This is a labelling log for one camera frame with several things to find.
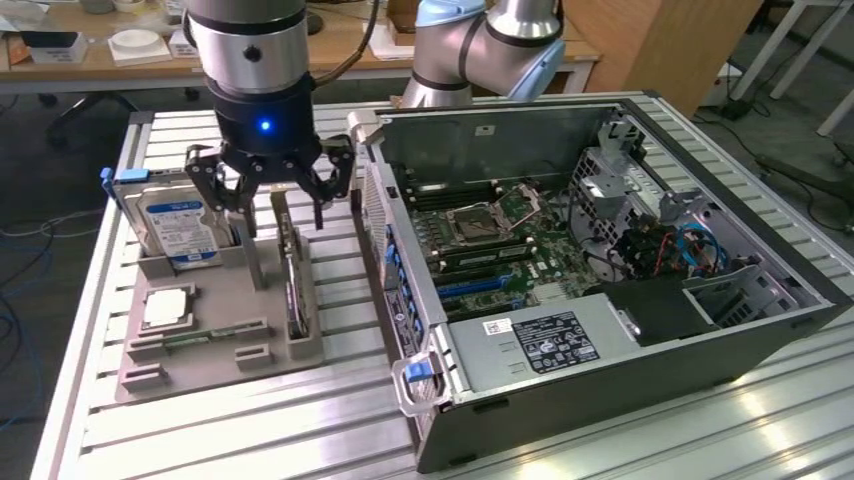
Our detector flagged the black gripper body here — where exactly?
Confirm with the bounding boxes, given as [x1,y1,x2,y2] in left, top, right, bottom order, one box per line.
[202,74,324,177]

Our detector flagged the graphics card with black fan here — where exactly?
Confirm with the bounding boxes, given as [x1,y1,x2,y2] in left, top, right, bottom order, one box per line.
[268,183,313,337]

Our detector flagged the hard disk in blue caddy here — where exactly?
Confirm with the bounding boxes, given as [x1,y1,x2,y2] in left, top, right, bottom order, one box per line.
[97,167,232,274]

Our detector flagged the small white labelled box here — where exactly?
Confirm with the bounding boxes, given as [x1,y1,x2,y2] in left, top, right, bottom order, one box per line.
[166,27,201,59]

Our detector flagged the CPU socket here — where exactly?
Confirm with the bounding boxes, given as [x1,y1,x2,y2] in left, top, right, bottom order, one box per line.
[444,204,508,246]

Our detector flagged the silver CPU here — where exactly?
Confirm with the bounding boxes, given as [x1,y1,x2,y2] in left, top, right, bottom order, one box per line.
[142,289,188,329]

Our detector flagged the black chair base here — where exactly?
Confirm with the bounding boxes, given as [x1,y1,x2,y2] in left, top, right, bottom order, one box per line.
[38,88,201,149]

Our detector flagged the white paper stack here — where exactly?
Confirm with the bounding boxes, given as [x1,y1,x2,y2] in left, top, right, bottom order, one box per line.
[362,22,419,61]

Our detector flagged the white square holder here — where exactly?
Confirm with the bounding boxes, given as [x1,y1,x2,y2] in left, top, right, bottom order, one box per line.
[106,28,173,67]

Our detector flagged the RAM stick with white label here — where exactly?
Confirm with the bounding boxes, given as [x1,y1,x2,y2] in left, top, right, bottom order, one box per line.
[436,239,535,274]

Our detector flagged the metal socket cover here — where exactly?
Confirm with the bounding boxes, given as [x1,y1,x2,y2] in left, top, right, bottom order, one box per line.
[492,182,545,231]

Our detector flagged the wooden desk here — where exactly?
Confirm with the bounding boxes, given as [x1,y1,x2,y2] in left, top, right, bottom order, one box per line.
[0,0,601,96]

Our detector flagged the green RAM stick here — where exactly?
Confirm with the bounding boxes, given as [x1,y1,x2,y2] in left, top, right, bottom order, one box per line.
[162,322,258,349]

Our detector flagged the cardboard box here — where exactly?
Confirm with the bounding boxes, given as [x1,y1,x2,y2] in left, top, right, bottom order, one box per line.
[385,0,425,34]

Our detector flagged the grey parts rack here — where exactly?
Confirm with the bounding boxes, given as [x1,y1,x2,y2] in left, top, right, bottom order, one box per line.
[113,197,328,404]

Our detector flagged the white box with black top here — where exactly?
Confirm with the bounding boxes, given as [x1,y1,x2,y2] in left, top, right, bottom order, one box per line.
[18,30,89,65]

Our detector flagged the green motherboard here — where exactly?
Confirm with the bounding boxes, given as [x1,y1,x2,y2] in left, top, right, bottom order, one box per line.
[389,164,601,321]

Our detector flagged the metal disk bay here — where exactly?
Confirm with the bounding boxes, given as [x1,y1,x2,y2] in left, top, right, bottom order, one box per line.
[565,113,675,241]

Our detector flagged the grey power supply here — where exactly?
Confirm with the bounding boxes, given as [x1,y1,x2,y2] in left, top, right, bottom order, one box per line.
[444,294,645,396]

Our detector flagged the wooden cabinet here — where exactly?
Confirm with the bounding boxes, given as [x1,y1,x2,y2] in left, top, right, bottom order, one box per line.
[579,0,765,121]

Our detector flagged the open black PC case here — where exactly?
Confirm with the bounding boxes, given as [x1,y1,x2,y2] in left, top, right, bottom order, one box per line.
[345,97,854,474]

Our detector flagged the grey disk bay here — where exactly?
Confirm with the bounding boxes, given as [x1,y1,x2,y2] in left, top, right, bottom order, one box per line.
[680,263,801,331]

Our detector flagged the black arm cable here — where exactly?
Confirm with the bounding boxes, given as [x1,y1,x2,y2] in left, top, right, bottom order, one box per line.
[310,0,378,87]

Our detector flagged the red wire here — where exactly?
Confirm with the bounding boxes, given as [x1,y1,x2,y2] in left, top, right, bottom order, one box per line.
[649,227,669,276]

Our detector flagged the blue wire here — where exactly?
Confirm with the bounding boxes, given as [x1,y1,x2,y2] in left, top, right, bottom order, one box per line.
[671,224,729,277]

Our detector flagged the white table frame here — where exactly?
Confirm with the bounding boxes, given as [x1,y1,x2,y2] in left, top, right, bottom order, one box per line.
[729,0,854,136]

